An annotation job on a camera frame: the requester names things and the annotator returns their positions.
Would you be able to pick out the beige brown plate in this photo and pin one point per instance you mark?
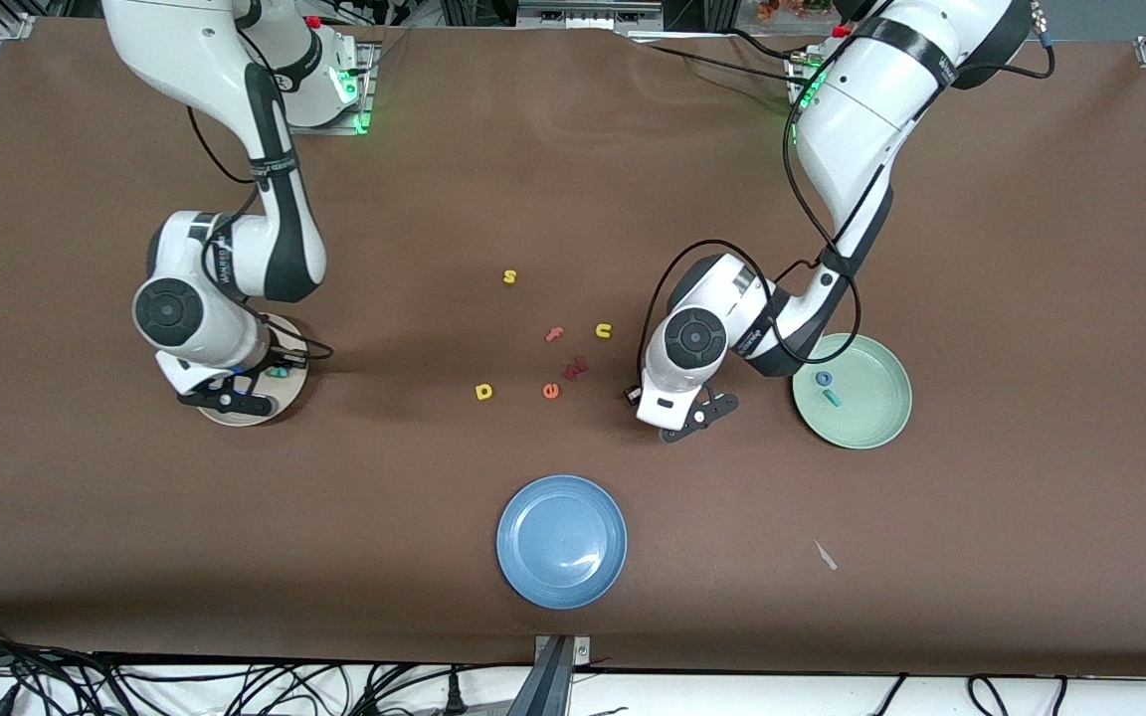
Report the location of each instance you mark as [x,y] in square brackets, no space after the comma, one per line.
[294,386]

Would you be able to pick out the blue plate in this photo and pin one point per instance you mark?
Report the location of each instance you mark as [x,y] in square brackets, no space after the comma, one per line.
[561,542]

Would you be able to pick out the black power plug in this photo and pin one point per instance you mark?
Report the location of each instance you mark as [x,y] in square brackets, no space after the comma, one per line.
[454,696]

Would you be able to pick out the green plate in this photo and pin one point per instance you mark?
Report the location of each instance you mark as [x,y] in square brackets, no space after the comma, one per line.
[871,398]

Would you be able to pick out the brown table cover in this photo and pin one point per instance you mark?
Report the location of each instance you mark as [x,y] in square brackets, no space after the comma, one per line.
[573,179]

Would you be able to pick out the silver device box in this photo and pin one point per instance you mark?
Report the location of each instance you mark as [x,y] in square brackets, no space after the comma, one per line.
[588,14]

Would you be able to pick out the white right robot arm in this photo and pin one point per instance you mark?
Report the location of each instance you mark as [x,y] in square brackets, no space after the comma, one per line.
[185,50]

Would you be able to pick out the dark red letter w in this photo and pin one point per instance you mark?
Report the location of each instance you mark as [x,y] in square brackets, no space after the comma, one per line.
[574,369]

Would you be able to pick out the white paper scrap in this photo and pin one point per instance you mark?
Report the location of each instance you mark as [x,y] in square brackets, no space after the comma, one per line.
[825,555]

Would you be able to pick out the dark aluminium profile beam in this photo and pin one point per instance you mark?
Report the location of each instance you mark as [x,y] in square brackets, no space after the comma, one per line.
[548,686]

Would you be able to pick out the orange flowers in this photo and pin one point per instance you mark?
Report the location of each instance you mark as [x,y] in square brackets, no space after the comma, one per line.
[802,8]

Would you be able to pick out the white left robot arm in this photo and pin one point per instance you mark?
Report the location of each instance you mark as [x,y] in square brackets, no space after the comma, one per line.
[881,89]

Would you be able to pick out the silver metal bracket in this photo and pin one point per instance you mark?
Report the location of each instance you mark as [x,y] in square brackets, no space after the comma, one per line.
[581,651]

